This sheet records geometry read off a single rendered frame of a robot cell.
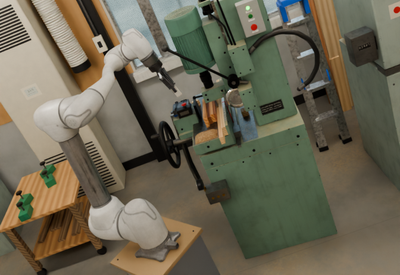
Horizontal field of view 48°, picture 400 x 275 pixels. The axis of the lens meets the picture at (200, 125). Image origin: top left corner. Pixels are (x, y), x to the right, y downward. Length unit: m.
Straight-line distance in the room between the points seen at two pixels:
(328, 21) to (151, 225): 2.20
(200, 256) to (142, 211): 0.40
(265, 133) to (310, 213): 0.60
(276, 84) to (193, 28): 0.51
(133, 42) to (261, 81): 0.68
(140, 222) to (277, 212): 0.90
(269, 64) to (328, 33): 1.42
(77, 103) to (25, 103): 1.84
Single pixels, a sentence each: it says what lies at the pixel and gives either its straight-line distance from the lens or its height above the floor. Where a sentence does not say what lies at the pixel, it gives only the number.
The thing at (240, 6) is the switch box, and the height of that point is 1.47.
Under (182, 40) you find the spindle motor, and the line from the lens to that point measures 2.28.
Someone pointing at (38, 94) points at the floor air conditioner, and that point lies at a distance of 3.71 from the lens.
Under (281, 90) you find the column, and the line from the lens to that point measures 2.39.
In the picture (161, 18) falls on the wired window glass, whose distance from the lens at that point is 3.80.
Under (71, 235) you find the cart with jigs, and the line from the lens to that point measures 3.57.
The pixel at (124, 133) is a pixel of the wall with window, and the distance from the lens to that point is 4.11.
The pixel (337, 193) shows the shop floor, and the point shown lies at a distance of 3.13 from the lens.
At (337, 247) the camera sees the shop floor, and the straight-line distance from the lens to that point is 2.81.
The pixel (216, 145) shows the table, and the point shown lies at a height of 0.86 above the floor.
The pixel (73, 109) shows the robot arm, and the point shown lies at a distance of 1.94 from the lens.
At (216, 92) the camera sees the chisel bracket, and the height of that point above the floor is 1.04.
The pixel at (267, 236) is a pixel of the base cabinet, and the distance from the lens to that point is 2.80.
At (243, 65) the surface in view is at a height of 1.20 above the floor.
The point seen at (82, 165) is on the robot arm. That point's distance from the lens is 2.14.
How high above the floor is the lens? 2.05
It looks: 27 degrees down
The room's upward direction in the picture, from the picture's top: 23 degrees counter-clockwise
